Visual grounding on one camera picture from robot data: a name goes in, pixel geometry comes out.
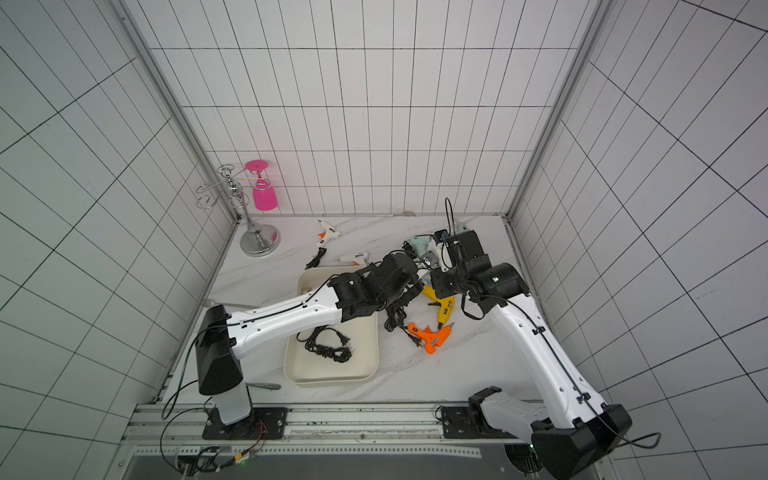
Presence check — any yellow glue gun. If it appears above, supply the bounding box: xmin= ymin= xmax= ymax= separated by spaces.
xmin=422 ymin=285 xmax=455 ymax=329

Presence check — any cream plastic storage tray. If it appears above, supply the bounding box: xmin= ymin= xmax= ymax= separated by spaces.
xmin=283 ymin=266 xmax=382 ymax=386

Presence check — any small white glue gun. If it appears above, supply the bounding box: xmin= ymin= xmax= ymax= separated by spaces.
xmin=316 ymin=219 xmax=341 ymax=248

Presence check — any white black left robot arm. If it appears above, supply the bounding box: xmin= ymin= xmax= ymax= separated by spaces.
xmin=192 ymin=251 xmax=429 ymax=426

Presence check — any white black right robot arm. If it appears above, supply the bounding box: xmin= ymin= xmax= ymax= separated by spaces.
xmin=431 ymin=230 xmax=632 ymax=479

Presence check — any mint glue gun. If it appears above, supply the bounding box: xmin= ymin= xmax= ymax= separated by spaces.
xmin=405 ymin=234 xmax=441 ymax=257

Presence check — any white glue gun orange trigger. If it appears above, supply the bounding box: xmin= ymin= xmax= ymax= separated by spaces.
xmin=336 ymin=252 xmax=369 ymax=266

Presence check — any chrome wine glass rack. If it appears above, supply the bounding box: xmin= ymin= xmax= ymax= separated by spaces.
xmin=195 ymin=164 xmax=280 ymax=257

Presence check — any metal fork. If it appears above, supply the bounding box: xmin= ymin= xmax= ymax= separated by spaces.
xmin=246 ymin=382 xmax=282 ymax=391

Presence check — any pink plastic wine glass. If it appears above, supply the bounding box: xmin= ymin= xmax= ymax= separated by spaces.
xmin=245 ymin=159 xmax=279 ymax=212

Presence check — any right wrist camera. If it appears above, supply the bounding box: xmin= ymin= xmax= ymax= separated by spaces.
xmin=432 ymin=229 xmax=464 ymax=255

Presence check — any aluminium mounting rail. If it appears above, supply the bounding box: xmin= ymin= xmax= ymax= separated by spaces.
xmin=120 ymin=403 xmax=533 ymax=465

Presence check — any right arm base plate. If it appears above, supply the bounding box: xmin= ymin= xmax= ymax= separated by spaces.
xmin=434 ymin=405 xmax=515 ymax=440

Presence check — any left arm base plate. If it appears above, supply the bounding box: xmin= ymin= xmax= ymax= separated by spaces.
xmin=202 ymin=407 xmax=288 ymax=441

